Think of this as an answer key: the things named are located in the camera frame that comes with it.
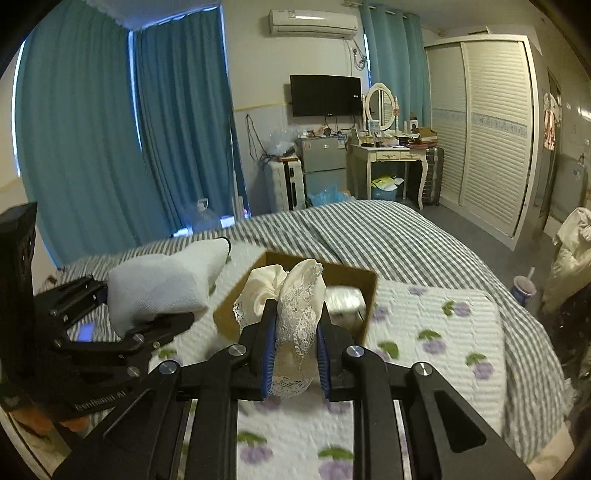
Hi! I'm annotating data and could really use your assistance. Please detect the white suitcase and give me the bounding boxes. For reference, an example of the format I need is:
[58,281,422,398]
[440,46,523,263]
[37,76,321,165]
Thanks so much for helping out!
[263,157,305,213]

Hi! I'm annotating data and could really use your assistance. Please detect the wall mounted black television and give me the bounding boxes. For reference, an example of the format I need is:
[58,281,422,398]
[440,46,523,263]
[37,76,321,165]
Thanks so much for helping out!
[290,75,363,117]

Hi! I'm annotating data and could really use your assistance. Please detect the white quilt purple flowers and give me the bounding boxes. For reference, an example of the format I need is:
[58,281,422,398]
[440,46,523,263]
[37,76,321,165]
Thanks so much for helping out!
[156,239,507,480]

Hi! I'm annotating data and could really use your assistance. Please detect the white stuffed laundry bag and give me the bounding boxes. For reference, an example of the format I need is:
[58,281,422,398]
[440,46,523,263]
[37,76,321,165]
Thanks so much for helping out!
[542,207,591,313]

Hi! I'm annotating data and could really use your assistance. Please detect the cream lace fabric bundle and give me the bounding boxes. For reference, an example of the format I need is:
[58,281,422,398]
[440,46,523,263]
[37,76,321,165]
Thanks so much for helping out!
[233,259,325,398]

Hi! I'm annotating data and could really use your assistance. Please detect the open cardboard box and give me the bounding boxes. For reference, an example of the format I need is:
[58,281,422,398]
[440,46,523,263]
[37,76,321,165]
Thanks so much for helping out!
[211,250,379,347]

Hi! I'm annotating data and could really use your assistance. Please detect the clear water jug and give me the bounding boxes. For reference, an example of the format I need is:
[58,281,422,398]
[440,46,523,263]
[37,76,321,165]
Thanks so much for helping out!
[187,198,221,234]

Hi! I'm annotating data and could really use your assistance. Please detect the white mesh cloth bundle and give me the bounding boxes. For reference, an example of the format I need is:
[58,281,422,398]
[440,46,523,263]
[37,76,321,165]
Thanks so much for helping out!
[107,237,231,337]

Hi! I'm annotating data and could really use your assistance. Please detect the teal curtain by wardrobe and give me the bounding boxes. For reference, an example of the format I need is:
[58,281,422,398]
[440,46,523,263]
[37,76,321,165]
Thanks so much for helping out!
[360,2,431,126]

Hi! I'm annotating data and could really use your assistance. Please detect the small grey refrigerator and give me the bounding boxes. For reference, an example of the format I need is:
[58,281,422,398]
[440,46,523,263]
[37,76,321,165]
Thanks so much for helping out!
[297,136,346,195]

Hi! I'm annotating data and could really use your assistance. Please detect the operator hand orange glove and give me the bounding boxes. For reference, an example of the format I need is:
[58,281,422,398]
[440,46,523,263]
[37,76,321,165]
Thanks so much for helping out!
[9,405,89,437]

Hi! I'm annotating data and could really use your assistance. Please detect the purple drink cup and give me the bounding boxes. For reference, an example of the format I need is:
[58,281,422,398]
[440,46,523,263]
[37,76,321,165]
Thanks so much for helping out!
[510,267,537,306]

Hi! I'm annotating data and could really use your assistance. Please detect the white louvred wardrobe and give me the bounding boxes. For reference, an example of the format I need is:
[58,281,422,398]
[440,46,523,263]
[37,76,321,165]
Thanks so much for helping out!
[426,34,541,249]

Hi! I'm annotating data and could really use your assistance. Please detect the teal window curtain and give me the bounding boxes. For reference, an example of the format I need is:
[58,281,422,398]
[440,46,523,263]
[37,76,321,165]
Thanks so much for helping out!
[14,1,247,266]

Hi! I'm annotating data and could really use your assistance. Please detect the white dressing table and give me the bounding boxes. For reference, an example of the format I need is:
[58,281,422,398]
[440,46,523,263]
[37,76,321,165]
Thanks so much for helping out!
[346,145,429,210]

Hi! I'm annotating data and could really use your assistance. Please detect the white oval vanity mirror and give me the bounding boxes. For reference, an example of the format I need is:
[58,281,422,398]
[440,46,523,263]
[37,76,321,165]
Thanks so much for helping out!
[363,82,400,131]

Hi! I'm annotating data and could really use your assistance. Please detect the dark suitcase beside table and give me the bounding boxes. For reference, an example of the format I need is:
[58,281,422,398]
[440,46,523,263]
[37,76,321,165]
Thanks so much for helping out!
[422,147,444,205]

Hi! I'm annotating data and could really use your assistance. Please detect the large tissue pack floral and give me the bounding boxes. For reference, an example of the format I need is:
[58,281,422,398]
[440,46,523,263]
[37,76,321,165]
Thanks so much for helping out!
[325,286,367,330]

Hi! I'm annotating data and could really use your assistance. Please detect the grey checked bed sheet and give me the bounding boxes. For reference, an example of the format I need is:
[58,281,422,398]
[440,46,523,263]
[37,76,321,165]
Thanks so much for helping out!
[41,198,574,464]

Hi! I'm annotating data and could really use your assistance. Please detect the white air conditioner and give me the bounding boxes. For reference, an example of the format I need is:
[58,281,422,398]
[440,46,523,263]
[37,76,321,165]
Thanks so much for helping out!
[269,9,359,39]

